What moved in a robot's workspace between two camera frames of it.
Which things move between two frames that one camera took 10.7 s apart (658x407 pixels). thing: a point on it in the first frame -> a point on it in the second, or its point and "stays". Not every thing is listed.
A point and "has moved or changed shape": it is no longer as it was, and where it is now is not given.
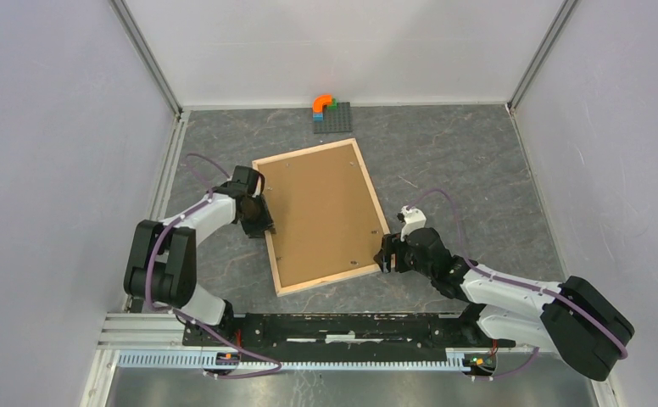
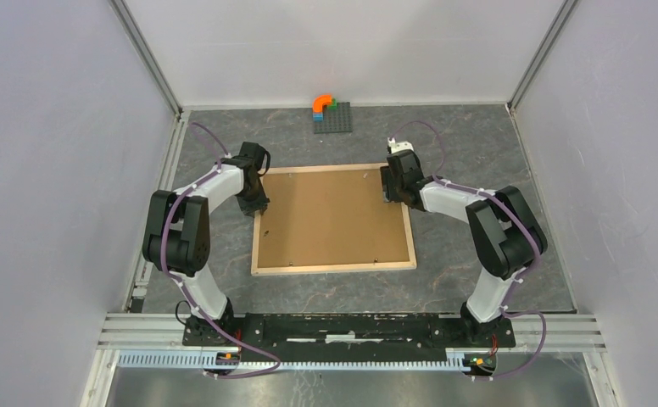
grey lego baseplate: (337, 119) stays
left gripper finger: (256, 230) -> (250, 207)
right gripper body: (407, 262) -> (391, 186)
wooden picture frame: (326, 218) has moved or changed shape
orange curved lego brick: (319, 103) stays
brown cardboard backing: (323, 217) has moved or changed shape
